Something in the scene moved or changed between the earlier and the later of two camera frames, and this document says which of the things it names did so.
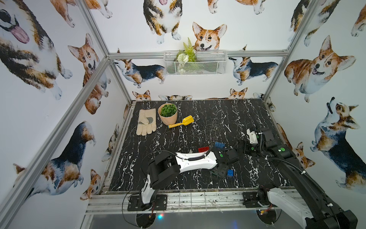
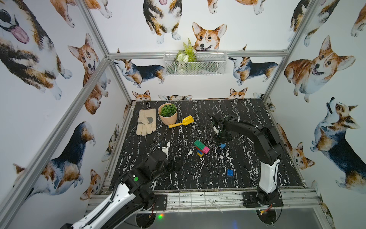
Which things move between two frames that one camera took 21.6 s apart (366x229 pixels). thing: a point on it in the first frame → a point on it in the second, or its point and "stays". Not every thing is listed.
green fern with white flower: x=188 y=55 stays
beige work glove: x=147 y=121 stays
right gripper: x=247 y=146 → x=217 y=140
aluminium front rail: x=122 y=202 stays
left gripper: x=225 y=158 → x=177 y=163
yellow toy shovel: x=186 y=120 stays
